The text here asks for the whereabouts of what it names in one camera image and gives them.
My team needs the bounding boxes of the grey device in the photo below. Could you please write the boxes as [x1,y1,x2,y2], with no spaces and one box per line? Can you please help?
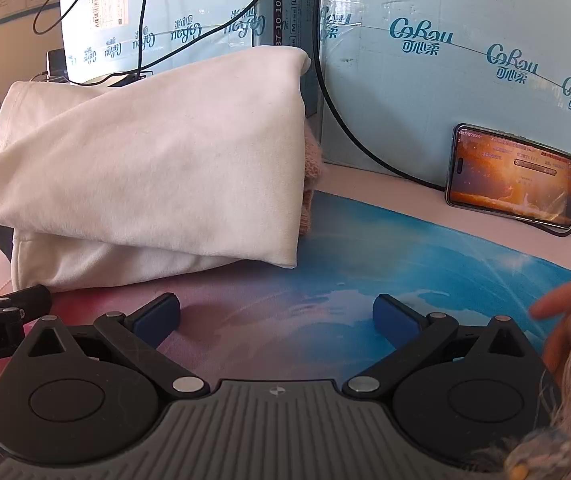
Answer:
[45,49,68,83]

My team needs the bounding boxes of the pink knit sweater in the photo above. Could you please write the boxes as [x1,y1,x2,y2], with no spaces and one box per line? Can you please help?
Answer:
[298,125,329,236]

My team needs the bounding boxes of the large light blue carton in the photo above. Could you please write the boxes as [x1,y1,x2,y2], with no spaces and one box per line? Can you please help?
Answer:
[318,0,571,238]

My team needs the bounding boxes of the black phone charging cable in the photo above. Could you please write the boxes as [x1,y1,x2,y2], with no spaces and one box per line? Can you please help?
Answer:
[310,0,571,238]

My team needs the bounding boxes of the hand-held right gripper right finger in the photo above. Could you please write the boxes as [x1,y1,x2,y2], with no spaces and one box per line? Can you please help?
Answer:
[343,294,541,400]

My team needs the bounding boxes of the light blue carton with label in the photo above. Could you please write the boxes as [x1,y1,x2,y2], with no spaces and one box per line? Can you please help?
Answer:
[59,0,323,133]

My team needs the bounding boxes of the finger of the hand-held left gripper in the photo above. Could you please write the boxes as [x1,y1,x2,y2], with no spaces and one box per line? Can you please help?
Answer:
[0,285,52,317]

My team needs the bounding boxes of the smartphone with lit screen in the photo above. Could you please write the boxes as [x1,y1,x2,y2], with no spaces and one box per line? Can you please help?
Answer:
[445,123,571,226]

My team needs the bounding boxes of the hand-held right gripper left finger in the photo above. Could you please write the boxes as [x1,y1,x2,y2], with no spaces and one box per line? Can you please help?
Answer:
[26,292,211,401]

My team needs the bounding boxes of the white shirt with black sleeves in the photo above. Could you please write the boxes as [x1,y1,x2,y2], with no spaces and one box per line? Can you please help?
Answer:
[0,46,312,292]

